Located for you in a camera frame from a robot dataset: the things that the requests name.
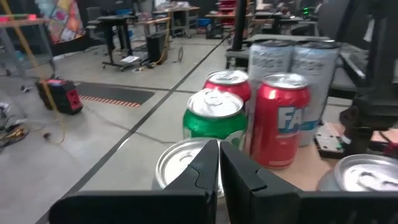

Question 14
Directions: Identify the yellow cable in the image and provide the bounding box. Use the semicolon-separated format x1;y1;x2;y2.
0;0;66;144

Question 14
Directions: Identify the white Celsius can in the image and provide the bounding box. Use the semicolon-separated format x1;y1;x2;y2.
290;42;341;147
248;39;295;125

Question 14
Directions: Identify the red storage bin rack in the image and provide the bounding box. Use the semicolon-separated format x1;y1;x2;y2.
217;0;238;26

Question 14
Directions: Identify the black mat with orange stripes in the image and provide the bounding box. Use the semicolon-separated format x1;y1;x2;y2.
76;81;155;108

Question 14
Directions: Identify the black rolling desk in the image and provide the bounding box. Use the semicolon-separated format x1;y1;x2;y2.
96;14;141;72

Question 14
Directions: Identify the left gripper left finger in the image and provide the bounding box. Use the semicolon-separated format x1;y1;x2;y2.
49;139;220;224

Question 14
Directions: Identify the black computer tower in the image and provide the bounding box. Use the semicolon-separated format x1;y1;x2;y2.
146;32;169;65

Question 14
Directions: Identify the grey metal table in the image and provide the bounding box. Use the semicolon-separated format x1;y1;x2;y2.
0;17;57;78

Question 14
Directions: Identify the red Fanta strawberry can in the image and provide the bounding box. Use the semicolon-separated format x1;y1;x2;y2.
249;73;311;169
203;70;252;103

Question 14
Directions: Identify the red black power station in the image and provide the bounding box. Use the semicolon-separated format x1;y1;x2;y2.
35;78;84;115

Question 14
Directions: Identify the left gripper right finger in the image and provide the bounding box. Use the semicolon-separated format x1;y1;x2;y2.
220;141;398;224

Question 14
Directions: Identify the green Sprite can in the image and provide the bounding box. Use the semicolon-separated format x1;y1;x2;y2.
182;88;249;152

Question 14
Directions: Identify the silver Diet Coke can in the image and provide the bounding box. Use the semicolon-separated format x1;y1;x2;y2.
154;138;225;200
316;154;398;192

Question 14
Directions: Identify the colourful patchwork quilt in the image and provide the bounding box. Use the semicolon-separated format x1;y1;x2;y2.
34;0;86;44

